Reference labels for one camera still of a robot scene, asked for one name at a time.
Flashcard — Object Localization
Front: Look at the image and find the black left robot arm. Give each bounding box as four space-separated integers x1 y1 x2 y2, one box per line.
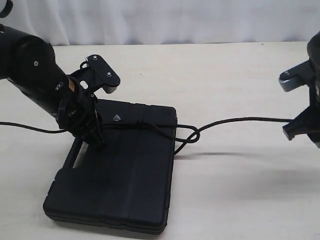
0 25 104 149

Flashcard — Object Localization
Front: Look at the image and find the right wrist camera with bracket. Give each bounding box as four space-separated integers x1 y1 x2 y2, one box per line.
278 60 315 92

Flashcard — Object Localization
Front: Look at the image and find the black plastic carrying case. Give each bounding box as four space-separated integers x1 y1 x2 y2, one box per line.
42 98 179 236

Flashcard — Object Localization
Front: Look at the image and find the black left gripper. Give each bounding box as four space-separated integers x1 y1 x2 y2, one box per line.
57 89 105 150

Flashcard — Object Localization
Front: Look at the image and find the thin black left cable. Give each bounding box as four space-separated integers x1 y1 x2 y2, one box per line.
0 67 101 135

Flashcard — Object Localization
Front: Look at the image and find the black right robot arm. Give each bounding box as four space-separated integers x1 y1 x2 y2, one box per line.
278 33 320 148

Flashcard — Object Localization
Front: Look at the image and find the black braided rope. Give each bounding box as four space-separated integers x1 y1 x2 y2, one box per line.
99 116 295 153

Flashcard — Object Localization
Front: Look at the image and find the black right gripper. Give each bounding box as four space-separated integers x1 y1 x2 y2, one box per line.
282 74 320 148

